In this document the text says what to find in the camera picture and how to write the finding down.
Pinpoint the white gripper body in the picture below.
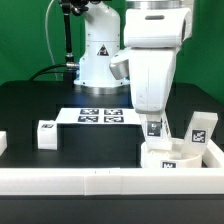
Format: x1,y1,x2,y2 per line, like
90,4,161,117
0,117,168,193
109,48,177,115

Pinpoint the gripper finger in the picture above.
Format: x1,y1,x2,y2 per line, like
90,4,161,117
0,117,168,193
146,115,162,137

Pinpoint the white round stool seat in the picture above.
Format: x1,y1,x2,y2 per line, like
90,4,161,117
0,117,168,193
140,138,202,169

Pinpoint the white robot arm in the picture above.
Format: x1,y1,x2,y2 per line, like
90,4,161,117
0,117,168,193
79,0,194,138

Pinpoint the white marker sheet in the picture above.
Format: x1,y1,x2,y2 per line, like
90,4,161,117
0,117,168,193
56,108,140,125

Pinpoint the white U-shaped fence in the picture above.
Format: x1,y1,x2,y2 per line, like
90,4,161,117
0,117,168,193
0,142,224,195

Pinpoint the black cable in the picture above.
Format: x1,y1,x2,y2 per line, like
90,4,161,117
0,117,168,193
28,63,76,82

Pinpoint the white cable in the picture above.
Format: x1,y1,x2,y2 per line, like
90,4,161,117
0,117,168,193
44,0,59,81

